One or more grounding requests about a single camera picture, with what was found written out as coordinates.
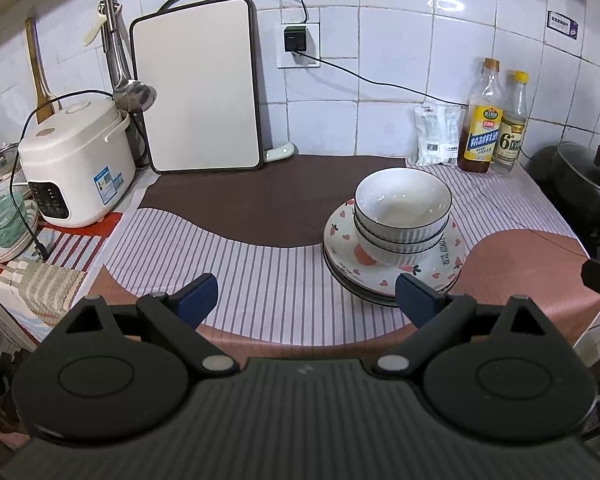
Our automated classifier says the white rice cooker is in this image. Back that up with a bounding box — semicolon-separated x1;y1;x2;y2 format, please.
17;97;137;230

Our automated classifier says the glass pot lid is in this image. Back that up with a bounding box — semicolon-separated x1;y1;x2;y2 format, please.
0;142;24;177

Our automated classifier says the green colander basket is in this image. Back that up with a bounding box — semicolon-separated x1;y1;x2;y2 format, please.
0;195;39;252

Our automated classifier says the white wall socket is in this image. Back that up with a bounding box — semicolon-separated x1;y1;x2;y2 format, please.
277;22;322;70

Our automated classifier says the black wok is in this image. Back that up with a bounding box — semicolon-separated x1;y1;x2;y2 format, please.
522;157;600;262

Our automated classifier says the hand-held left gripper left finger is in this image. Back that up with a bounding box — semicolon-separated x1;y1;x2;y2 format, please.
65;272;241;377

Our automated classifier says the wooden spatula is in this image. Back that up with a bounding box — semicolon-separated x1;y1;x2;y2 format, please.
24;17;64;124

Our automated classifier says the yellow label oil bottle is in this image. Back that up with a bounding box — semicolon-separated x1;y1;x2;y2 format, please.
457;57;505;175

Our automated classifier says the white salt bag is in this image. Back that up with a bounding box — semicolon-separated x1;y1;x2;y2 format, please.
413;103;449;167
441;105;469;166

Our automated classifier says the striped kitchen towel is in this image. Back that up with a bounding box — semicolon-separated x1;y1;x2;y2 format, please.
4;260;89;327

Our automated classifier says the white ribbed bowl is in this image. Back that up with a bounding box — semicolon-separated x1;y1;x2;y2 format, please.
361;230;447;267
354;167;453;239
354;210;452;254

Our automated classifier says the black wok lid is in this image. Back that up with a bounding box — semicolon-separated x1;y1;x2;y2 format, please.
549;142;600;202

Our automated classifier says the clear vinegar bottle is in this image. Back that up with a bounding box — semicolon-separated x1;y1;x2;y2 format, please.
495;70;530;176

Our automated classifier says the white cutting board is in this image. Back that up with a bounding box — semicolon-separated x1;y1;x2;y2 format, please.
129;0;266;176

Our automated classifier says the striped brown pink tablecloth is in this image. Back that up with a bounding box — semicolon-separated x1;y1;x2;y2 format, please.
92;154;600;347

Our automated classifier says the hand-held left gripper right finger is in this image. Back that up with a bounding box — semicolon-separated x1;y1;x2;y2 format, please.
372;272;552;378

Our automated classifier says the black rice cooker cord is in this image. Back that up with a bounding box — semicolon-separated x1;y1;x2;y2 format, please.
8;88;117;262

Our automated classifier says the steel ladle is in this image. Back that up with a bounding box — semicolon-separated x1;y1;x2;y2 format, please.
102;0;158;112

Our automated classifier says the red striped cloth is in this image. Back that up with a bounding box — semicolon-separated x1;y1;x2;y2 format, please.
34;210;126;272

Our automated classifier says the black power adapter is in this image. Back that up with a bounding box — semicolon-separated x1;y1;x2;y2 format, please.
283;25;307;54

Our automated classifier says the cream handled kitchen tool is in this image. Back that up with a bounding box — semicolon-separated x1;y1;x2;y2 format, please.
82;2;109;47

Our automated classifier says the wall sticker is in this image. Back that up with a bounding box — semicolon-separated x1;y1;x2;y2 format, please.
546;9;581;41

